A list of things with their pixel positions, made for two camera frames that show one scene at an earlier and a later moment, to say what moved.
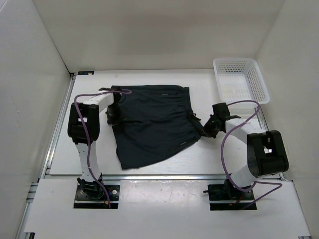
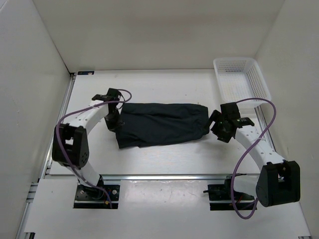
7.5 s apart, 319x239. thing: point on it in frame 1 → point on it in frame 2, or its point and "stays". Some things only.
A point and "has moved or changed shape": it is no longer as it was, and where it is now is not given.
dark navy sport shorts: [158, 119] has moved or changed shape
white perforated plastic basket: [239, 79] stays
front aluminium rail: [141, 178] stays
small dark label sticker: [85, 72] stays
